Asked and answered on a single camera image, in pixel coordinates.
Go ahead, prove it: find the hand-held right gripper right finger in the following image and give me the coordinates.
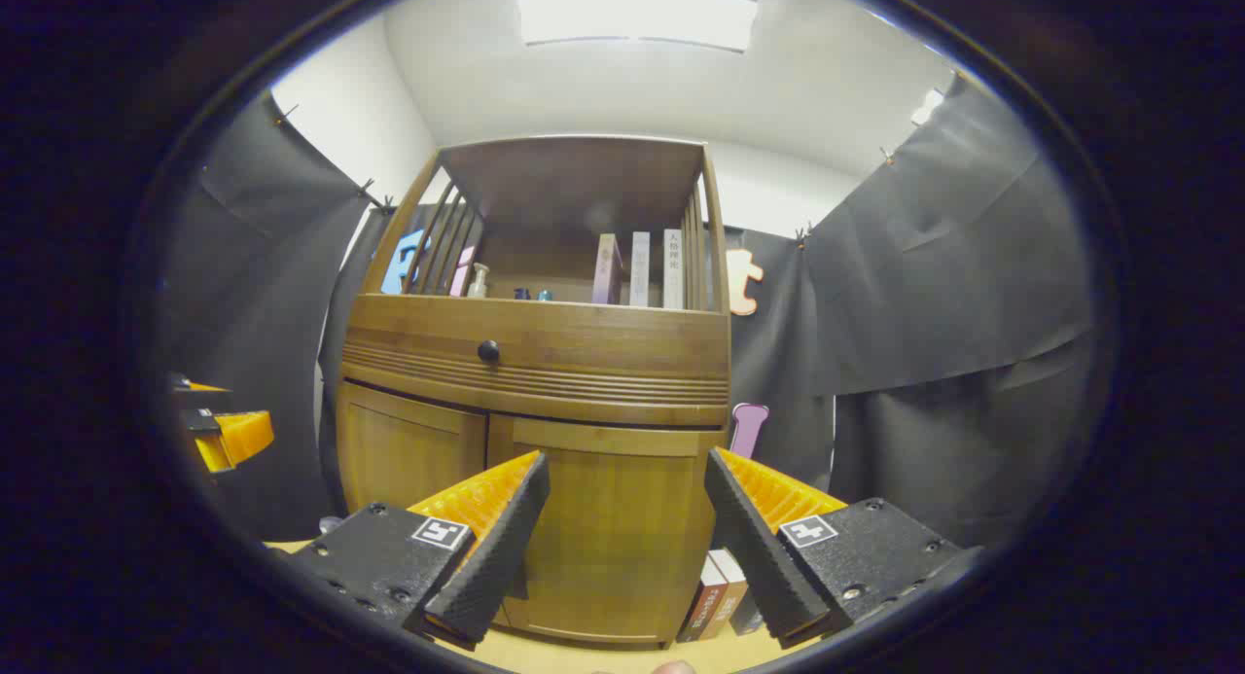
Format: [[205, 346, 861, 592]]
[[704, 445, 966, 651]]

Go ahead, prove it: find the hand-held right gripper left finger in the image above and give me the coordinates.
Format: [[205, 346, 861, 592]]
[[290, 448, 551, 650]]

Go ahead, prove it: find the wooden cabinet door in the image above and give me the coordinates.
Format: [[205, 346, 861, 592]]
[[337, 381, 488, 517], [486, 415, 727, 648]]

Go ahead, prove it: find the wooden double-door shoe cabinet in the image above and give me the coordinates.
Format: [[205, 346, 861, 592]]
[[336, 136, 732, 651]]

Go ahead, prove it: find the dark thin book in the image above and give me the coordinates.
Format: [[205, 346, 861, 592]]
[[729, 586, 766, 637]]

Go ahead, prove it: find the brown red book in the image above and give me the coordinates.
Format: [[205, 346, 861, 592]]
[[677, 555, 729, 645]]

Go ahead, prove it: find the white book with dark print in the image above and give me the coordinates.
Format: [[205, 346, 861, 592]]
[[662, 228, 686, 311]]

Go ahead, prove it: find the purple book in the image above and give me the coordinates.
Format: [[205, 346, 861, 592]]
[[592, 232, 624, 306]]

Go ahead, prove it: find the grey white book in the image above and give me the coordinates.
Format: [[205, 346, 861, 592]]
[[629, 231, 652, 308]]

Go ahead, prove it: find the black backdrop cloth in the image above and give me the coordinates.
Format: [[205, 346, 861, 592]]
[[160, 76, 1102, 550]]

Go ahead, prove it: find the large ceiling light panel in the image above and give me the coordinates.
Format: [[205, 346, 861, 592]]
[[516, 0, 760, 54]]

